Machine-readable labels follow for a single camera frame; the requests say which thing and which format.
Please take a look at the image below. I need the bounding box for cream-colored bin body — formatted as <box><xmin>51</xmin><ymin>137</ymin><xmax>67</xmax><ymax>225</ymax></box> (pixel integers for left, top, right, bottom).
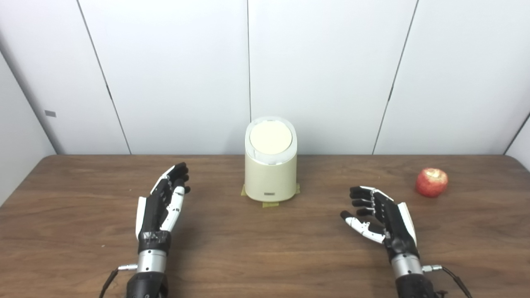
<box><xmin>244</xmin><ymin>116</ymin><xmax>298</xmax><ymax>203</ymax></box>

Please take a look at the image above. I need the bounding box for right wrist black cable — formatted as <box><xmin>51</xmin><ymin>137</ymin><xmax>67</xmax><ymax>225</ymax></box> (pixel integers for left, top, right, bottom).
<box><xmin>422</xmin><ymin>265</ymin><xmax>472</xmax><ymax>298</ymax></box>

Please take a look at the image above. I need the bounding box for red apple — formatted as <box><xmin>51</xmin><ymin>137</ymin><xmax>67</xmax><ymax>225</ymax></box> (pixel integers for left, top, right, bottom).
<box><xmin>415</xmin><ymin>168</ymin><xmax>448</xmax><ymax>198</ymax></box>

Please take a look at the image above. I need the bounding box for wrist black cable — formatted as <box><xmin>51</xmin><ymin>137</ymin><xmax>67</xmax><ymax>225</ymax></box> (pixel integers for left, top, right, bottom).
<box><xmin>99</xmin><ymin>264</ymin><xmax>138</xmax><ymax>298</ymax></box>
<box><xmin>422</xmin><ymin>265</ymin><xmax>472</xmax><ymax>298</ymax></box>

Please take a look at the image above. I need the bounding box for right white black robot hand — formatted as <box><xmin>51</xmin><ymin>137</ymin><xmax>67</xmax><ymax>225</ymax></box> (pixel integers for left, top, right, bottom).
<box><xmin>340</xmin><ymin>186</ymin><xmax>420</xmax><ymax>262</ymax></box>

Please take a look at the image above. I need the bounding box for cream round bin lid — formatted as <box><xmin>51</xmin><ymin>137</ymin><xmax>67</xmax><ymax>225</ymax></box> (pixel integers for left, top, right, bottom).
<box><xmin>249</xmin><ymin>120</ymin><xmax>293</xmax><ymax>155</ymax></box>

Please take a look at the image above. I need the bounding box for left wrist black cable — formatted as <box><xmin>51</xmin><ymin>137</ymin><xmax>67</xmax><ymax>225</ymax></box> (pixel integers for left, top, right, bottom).
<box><xmin>99</xmin><ymin>264</ymin><xmax>138</xmax><ymax>298</ymax></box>

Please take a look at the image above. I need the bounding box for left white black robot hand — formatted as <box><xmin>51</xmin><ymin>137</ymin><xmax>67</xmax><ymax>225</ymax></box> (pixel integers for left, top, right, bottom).
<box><xmin>135</xmin><ymin>162</ymin><xmax>191</xmax><ymax>254</ymax></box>

